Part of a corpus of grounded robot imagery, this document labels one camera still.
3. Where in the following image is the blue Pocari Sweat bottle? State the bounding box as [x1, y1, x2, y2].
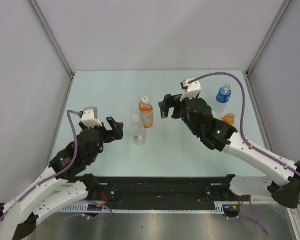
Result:
[215, 83, 232, 113]

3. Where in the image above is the small orange bottle gold cap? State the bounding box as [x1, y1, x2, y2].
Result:
[222, 113, 235, 126]

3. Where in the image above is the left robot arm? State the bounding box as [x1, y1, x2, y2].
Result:
[0, 110, 124, 240]

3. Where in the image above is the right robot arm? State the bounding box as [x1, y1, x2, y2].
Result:
[158, 94, 300, 209]

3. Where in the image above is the orange tea bottle white cap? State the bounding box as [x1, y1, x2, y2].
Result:
[138, 96, 154, 129]

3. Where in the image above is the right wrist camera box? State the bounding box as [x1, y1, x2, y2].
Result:
[180, 77, 202, 102]

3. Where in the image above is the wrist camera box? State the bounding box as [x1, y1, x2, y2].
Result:
[81, 106, 102, 128]
[180, 77, 202, 102]

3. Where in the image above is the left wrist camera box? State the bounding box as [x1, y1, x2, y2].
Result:
[81, 106, 102, 128]

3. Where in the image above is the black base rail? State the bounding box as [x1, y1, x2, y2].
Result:
[62, 174, 251, 203]

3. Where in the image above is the white slotted cable duct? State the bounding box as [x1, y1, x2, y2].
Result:
[57, 202, 225, 215]

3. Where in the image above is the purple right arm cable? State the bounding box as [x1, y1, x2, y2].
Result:
[189, 72, 300, 237]

